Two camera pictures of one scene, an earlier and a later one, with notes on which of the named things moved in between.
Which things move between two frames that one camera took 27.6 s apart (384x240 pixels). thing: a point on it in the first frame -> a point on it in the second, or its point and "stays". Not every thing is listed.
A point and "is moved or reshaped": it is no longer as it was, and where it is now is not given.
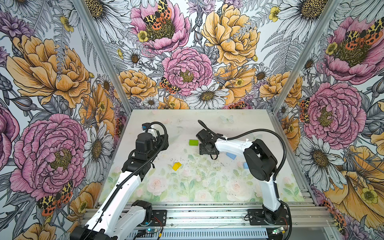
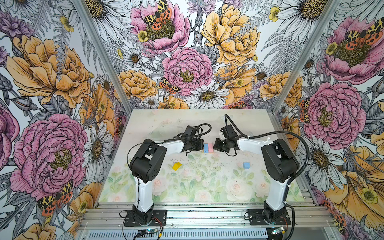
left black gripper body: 161,144 -> 196,145
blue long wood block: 232,156 is moved or reshaped
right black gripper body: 205,150 -> 222,145
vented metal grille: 245,234 stays
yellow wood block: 176,166 stays
